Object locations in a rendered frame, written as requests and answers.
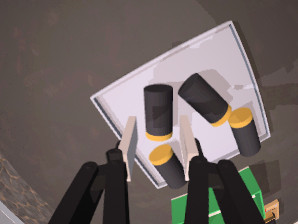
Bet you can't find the white tray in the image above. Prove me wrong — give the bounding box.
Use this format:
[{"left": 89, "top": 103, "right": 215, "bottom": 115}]
[{"left": 90, "top": 21, "right": 271, "bottom": 189}]

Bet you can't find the green open box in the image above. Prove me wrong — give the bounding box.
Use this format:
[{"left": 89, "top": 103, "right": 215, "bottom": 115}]
[{"left": 171, "top": 166, "right": 266, "bottom": 224}]

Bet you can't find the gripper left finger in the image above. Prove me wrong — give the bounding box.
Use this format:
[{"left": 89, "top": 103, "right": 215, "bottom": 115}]
[{"left": 48, "top": 116, "right": 138, "bottom": 224}]

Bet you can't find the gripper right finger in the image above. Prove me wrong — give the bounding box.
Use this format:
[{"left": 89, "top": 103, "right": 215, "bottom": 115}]
[{"left": 179, "top": 115, "right": 266, "bottom": 224}]

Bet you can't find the dark grey cylinder with yellow top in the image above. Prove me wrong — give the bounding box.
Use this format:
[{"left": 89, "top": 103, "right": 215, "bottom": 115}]
[
  {"left": 143, "top": 84, "right": 173, "bottom": 141},
  {"left": 149, "top": 144, "right": 188, "bottom": 189},
  {"left": 178, "top": 73, "right": 232, "bottom": 127},
  {"left": 266, "top": 219, "right": 276, "bottom": 224},
  {"left": 228, "top": 107, "right": 261, "bottom": 157}
]

